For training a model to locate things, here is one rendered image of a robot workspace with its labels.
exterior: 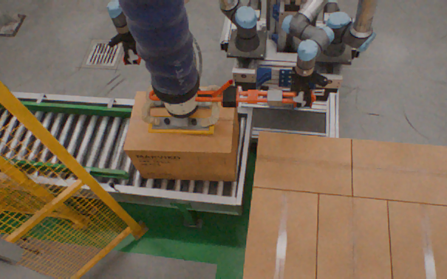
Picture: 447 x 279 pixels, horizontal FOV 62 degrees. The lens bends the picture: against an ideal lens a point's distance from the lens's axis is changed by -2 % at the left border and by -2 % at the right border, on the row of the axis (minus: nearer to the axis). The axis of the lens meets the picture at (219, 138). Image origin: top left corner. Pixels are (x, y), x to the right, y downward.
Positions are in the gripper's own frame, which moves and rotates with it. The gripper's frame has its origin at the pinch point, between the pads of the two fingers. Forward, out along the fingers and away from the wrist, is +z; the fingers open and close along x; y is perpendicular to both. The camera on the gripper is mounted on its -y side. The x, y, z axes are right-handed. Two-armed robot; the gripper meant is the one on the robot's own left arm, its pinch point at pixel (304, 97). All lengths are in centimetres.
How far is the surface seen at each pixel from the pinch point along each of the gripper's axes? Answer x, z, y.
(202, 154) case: 19, 32, 51
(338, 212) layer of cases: 33, 68, -27
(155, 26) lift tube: 11, -55, 58
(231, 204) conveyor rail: 35, 64, 35
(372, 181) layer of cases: 12, 68, -48
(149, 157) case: 20, 38, 82
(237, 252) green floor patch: 50, 123, 33
